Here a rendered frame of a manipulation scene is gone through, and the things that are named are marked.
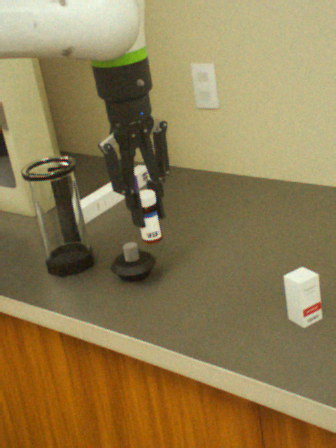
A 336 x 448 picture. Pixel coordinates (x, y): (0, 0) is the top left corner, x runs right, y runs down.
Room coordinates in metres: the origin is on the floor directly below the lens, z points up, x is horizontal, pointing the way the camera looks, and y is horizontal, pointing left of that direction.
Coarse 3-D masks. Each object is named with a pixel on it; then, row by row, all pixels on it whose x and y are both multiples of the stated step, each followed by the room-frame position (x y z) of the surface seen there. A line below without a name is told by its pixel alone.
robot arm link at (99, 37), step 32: (0, 0) 1.04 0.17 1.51; (32, 0) 1.03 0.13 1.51; (64, 0) 1.02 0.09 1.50; (96, 0) 1.01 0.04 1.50; (128, 0) 1.03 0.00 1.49; (0, 32) 1.02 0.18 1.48; (32, 32) 1.01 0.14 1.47; (64, 32) 1.01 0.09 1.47; (96, 32) 1.00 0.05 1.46; (128, 32) 1.01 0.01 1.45
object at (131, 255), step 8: (128, 248) 1.27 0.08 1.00; (136, 248) 1.28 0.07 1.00; (120, 256) 1.30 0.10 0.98; (128, 256) 1.27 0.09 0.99; (136, 256) 1.28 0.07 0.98; (144, 256) 1.29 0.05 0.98; (152, 256) 1.29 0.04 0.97; (112, 264) 1.29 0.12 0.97; (120, 264) 1.27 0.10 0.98; (128, 264) 1.26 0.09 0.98; (136, 264) 1.26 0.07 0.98; (144, 264) 1.26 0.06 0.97; (152, 264) 1.27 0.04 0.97; (120, 272) 1.25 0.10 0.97; (128, 272) 1.25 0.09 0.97; (136, 272) 1.24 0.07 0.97; (144, 272) 1.25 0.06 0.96; (128, 280) 1.26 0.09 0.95; (136, 280) 1.25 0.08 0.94
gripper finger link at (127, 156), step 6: (132, 132) 1.16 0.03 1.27; (132, 138) 1.16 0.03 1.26; (132, 144) 1.16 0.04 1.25; (120, 150) 1.18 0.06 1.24; (126, 150) 1.18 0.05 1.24; (132, 150) 1.16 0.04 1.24; (126, 156) 1.17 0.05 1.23; (132, 156) 1.17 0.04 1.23; (126, 162) 1.17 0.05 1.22; (132, 162) 1.17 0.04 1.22; (126, 168) 1.17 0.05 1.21; (132, 168) 1.17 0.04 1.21; (126, 174) 1.17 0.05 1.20; (132, 174) 1.17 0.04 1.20; (126, 180) 1.17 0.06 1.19; (132, 180) 1.16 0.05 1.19; (132, 186) 1.16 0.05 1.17; (132, 192) 1.16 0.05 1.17
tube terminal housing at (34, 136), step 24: (0, 72) 1.69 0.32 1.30; (24, 72) 1.73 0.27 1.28; (0, 96) 1.68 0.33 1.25; (24, 96) 1.72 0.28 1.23; (24, 120) 1.71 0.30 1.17; (48, 120) 1.83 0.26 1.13; (24, 144) 1.70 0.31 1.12; (48, 144) 1.75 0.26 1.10; (0, 192) 1.74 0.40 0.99; (24, 192) 1.68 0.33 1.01
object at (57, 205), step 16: (48, 160) 1.42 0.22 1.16; (64, 160) 1.40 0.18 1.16; (32, 176) 1.33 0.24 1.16; (64, 176) 1.33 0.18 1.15; (32, 192) 1.35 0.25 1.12; (48, 192) 1.33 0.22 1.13; (64, 192) 1.34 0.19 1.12; (48, 208) 1.33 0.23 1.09; (64, 208) 1.33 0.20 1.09; (80, 208) 1.36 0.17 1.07; (48, 224) 1.33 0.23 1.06; (64, 224) 1.33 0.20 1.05; (80, 224) 1.35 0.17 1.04; (48, 240) 1.34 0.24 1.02; (64, 240) 1.33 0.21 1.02; (80, 240) 1.34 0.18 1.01; (48, 256) 1.35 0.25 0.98; (64, 256) 1.33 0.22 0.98; (80, 256) 1.34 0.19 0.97
